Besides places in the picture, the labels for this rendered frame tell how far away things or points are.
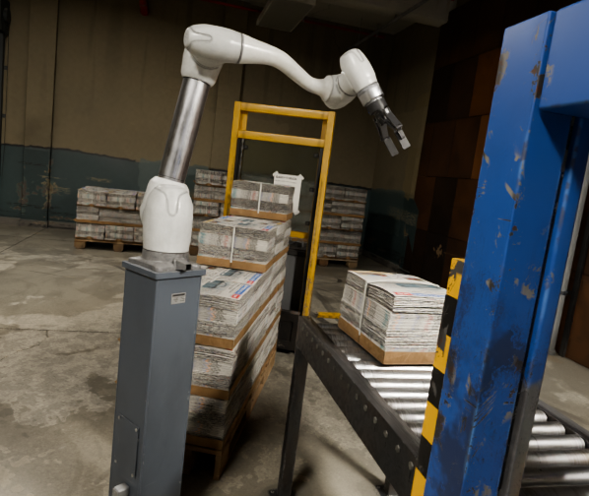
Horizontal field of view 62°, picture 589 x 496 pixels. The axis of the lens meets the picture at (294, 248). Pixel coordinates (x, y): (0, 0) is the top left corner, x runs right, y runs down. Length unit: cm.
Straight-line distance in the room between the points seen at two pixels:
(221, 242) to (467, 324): 211
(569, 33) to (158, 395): 157
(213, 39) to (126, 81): 745
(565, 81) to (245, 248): 220
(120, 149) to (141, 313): 748
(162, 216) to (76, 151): 758
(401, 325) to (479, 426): 101
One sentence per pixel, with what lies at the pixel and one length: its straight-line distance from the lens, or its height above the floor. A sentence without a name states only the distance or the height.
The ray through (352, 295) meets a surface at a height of 95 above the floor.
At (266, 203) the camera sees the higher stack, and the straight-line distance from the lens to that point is 318.
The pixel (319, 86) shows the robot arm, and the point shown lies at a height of 172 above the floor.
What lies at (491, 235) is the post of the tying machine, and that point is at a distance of 59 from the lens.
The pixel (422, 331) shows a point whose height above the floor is 92.
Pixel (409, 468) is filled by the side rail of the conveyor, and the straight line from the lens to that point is 120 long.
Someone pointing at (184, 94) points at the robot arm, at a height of 160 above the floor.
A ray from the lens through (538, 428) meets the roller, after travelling 149.
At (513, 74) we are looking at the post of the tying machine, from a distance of 62.
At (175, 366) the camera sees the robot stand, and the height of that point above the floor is 66.
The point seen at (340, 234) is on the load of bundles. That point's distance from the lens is 791.
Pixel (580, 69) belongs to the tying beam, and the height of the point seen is 148.
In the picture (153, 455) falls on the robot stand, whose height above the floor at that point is 35.
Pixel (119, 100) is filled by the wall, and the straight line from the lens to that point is 916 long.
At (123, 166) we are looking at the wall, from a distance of 910.
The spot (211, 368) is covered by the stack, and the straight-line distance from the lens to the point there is 220.
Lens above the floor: 135
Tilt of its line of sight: 8 degrees down
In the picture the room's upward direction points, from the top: 7 degrees clockwise
